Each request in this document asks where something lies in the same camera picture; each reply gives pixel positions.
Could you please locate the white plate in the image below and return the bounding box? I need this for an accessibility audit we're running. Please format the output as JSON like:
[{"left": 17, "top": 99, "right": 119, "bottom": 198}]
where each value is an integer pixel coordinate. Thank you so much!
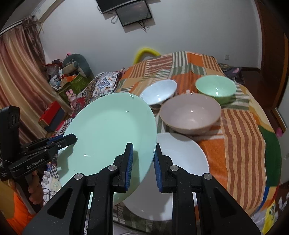
[{"left": 124, "top": 133, "right": 210, "bottom": 221}]

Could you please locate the mint green plate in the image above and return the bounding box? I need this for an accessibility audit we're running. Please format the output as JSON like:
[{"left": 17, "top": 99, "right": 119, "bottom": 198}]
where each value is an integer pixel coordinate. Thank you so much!
[{"left": 57, "top": 93, "right": 157, "bottom": 205}]

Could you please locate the white bowl with dark spots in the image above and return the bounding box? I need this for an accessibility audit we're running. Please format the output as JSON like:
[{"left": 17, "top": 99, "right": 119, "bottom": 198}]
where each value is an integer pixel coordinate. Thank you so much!
[{"left": 140, "top": 79, "right": 177, "bottom": 106}]

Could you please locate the pink beige bowl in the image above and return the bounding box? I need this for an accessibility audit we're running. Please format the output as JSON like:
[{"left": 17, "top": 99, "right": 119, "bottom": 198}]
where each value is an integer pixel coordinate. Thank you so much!
[{"left": 159, "top": 93, "right": 221, "bottom": 135}]

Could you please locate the mint green bowl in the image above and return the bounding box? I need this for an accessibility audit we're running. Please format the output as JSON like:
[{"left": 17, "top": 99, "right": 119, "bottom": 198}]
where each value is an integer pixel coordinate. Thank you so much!
[{"left": 195, "top": 75, "right": 237, "bottom": 105}]

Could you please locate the person's left hand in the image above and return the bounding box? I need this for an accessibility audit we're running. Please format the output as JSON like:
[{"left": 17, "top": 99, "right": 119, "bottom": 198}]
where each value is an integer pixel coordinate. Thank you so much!
[{"left": 28, "top": 170, "right": 44, "bottom": 207}]

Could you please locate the pink rabbit toy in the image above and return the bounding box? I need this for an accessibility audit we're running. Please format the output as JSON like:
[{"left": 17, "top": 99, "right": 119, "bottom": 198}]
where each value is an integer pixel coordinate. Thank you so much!
[{"left": 66, "top": 89, "right": 77, "bottom": 109}]

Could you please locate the orange striped patchwork blanket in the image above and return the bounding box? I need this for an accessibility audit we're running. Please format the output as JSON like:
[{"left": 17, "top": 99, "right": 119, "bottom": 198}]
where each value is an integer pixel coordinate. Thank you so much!
[{"left": 115, "top": 51, "right": 281, "bottom": 234}]

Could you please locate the green storage box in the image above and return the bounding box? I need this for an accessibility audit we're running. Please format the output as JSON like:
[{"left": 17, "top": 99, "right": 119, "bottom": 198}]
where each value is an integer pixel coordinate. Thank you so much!
[{"left": 57, "top": 74, "right": 92, "bottom": 105}]

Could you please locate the striped brown curtain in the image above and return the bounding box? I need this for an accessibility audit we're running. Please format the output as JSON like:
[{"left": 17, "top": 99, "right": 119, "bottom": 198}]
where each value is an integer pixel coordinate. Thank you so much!
[{"left": 1, "top": 16, "right": 72, "bottom": 144}]

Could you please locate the patterned geometric quilt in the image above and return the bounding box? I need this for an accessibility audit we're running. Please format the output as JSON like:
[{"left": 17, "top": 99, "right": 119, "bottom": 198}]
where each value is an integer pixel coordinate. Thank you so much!
[{"left": 41, "top": 70, "right": 124, "bottom": 204}]

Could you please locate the grey plush toy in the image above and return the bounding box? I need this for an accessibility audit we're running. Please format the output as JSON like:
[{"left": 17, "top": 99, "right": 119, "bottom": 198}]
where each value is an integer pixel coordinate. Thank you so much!
[{"left": 62, "top": 53, "right": 94, "bottom": 78}]

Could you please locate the brown wooden door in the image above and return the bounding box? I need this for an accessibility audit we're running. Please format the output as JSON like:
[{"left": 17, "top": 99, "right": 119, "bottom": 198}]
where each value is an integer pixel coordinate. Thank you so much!
[{"left": 255, "top": 0, "right": 289, "bottom": 109}]

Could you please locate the white air conditioner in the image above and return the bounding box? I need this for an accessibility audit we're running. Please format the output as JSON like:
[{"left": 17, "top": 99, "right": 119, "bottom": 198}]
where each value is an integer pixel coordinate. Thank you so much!
[{"left": 32, "top": 0, "right": 64, "bottom": 22}]

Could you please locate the dark backpack on floor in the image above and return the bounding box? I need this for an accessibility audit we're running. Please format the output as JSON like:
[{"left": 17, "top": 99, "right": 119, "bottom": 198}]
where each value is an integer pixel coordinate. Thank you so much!
[{"left": 219, "top": 63, "right": 245, "bottom": 85}]

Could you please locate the black wall television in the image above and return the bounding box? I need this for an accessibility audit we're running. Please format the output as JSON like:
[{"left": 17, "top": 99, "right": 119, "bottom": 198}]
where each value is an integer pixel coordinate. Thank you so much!
[{"left": 96, "top": 0, "right": 147, "bottom": 13}]

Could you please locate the small black wall monitor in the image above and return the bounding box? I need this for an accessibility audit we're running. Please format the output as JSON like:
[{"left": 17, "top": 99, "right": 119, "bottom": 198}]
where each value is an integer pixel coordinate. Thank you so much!
[{"left": 116, "top": 1, "right": 152, "bottom": 26}]

